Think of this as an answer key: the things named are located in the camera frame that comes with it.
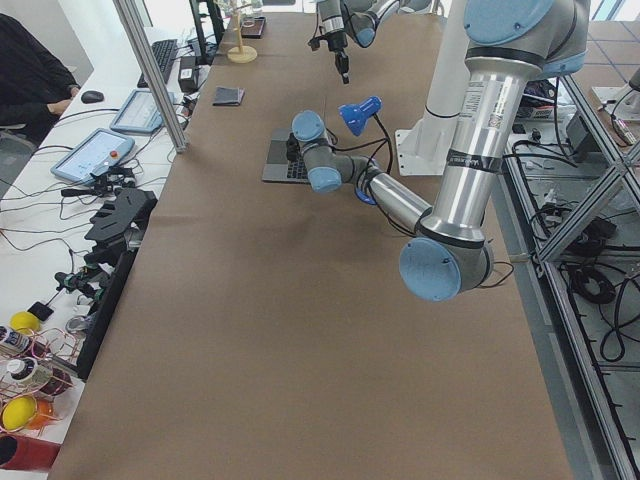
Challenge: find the blue desk lamp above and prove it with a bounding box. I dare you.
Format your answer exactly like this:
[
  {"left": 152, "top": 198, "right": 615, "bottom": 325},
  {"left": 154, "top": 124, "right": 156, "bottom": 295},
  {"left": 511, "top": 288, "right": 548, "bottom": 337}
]
[{"left": 338, "top": 95, "right": 396, "bottom": 206}]

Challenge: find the grey laptop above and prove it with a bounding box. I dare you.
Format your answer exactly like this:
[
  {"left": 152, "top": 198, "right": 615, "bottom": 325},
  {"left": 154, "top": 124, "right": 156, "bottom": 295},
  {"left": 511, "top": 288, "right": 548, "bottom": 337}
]
[{"left": 262, "top": 128, "right": 309, "bottom": 184}]

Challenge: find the lower teach pendant tablet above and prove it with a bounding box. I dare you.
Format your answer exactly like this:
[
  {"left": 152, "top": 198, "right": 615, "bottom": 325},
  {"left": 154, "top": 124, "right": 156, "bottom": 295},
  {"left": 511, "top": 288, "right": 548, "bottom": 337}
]
[{"left": 50, "top": 128, "right": 135, "bottom": 184}]

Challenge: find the aluminium frame post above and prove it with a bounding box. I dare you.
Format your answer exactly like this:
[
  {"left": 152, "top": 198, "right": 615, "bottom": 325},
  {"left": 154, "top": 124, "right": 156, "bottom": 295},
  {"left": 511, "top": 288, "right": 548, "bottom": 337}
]
[{"left": 113, "top": 0, "right": 187, "bottom": 154}]

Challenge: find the upper teach pendant tablet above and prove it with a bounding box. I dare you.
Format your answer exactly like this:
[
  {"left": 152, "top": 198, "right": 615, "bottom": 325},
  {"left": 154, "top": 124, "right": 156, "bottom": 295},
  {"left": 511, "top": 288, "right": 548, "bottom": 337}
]
[{"left": 110, "top": 89, "right": 163, "bottom": 135}]

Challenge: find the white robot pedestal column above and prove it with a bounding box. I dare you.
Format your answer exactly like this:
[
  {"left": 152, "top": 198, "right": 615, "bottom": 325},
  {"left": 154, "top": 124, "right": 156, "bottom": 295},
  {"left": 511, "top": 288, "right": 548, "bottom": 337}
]
[{"left": 396, "top": 0, "right": 470, "bottom": 176}]

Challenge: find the red cylinder container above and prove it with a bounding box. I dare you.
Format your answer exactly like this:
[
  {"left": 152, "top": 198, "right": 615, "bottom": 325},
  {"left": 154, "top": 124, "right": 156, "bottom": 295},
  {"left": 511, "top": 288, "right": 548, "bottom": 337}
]
[{"left": 1, "top": 434, "right": 61, "bottom": 472}]

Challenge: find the black monitor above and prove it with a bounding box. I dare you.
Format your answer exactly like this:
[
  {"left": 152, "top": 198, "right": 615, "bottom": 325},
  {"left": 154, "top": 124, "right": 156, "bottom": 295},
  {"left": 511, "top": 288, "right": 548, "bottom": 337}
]
[{"left": 188, "top": 0, "right": 226, "bottom": 66}]

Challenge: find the copper wire bottle basket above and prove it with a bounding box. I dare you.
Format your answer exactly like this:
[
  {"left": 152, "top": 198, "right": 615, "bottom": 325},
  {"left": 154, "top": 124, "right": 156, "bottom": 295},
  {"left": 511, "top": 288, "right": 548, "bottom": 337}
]
[{"left": 1, "top": 326, "right": 73, "bottom": 433}]

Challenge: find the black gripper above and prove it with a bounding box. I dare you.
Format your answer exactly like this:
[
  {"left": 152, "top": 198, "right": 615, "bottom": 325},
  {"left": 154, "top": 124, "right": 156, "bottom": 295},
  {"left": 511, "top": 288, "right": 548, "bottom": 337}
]
[
  {"left": 286, "top": 133, "right": 301, "bottom": 161},
  {"left": 308, "top": 30, "right": 350, "bottom": 84}
]

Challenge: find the person in black sweater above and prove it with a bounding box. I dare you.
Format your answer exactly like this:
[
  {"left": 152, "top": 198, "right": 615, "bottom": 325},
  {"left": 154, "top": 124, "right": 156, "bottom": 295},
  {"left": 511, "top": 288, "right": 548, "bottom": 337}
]
[{"left": 1, "top": 14, "right": 80, "bottom": 144}]

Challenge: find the wooden mug tree stand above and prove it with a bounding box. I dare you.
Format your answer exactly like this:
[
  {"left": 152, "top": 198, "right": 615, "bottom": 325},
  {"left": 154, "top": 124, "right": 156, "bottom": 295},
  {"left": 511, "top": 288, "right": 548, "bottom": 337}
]
[{"left": 218, "top": 0, "right": 258, "bottom": 64}]

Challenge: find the black slotted tool holder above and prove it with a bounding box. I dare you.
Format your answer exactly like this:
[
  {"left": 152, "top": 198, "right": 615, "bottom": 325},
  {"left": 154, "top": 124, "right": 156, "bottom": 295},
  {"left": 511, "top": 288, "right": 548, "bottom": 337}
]
[{"left": 84, "top": 188, "right": 158, "bottom": 267}]

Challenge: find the teach pendant tablet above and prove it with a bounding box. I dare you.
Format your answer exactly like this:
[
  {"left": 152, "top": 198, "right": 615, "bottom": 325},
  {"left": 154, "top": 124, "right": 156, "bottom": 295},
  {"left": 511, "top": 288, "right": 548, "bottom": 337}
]
[
  {"left": 50, "top": 128, "right": 135, "bottom": 184},
  {"left": 110, "top": 89, "right": 163, "bottom": 135}
]

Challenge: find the grey folded cloth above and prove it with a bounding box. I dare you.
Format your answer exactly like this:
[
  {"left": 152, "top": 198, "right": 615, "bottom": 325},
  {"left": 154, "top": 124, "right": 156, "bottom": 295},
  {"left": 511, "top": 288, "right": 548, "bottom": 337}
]
[{"left": 212, "top": 86, "right": 245, "bottom": 106}]

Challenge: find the black computer mouse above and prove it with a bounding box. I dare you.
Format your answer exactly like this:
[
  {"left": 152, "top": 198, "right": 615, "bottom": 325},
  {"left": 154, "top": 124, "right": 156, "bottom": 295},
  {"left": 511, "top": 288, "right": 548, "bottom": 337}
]
[{"left": 80, "top": 90, "right": 104, "bottom": 104}]

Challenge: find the black power adapter box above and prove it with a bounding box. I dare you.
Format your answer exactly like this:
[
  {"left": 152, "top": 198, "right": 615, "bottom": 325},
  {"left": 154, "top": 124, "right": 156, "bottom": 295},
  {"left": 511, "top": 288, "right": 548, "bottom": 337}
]
[{"left": 178, "top": 56, "right": 199, "bottom": 94}]

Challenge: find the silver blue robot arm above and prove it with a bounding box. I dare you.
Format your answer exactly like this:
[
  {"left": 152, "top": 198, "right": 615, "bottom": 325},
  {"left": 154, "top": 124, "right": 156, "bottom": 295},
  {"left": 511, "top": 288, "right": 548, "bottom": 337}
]
[
  {"left": 291, "top": 1, "right": 590, "bottom": 301},
  {"left": 308, "top": 0, "right": 442, "bottom": 84}
]

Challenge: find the yellow lemon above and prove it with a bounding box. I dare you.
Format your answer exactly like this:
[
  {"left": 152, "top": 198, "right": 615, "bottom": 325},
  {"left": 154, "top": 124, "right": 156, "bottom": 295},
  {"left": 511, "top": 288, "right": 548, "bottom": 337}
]
[{"left": 9, "top": 311, "right": 41, "bottom": 333}]

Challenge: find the black keyboard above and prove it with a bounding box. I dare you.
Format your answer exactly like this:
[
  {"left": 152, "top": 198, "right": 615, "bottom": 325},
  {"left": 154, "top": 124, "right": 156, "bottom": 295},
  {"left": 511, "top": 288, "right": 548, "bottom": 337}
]
[{"left": 151, "top": 39, "right": 178, "bottom": 83}]

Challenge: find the yellow ball in basket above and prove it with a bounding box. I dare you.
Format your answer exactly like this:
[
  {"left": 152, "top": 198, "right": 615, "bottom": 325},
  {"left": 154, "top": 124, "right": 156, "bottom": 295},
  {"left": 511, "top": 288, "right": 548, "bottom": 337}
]
[{"left": 1, "top": 396, "right": 37, "bottom": 431}]

